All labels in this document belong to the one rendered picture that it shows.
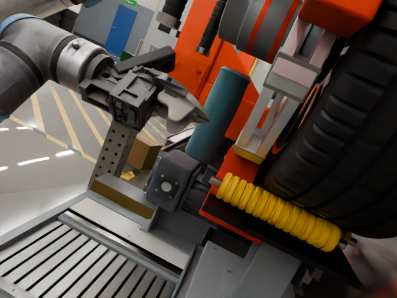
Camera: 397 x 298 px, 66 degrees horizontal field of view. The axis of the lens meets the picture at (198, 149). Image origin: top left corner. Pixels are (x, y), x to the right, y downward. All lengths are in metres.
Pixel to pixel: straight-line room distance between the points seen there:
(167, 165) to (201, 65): 0.41
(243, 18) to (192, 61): 0.53
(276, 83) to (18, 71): 0.40
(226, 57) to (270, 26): 0.53
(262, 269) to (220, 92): 0.45
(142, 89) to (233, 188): 0.26
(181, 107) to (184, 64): 0.70
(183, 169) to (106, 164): 0.57
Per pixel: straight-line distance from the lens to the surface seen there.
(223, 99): 0.81
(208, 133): 0.82
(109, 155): 1.47
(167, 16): 0.58
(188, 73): 1.19
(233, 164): 0.68
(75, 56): 0.55
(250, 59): 3.11
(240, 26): 0.69
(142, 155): 1.94
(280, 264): 0.77
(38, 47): 0.58
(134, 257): 1.09
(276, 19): 0.68
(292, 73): 0.46
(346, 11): 0.39
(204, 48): 0.90
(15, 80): 0.56
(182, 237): 1.26
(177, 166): 1.01
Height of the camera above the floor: 0.69
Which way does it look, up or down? 13 degrees down
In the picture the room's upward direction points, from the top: 24 degrees clockwise
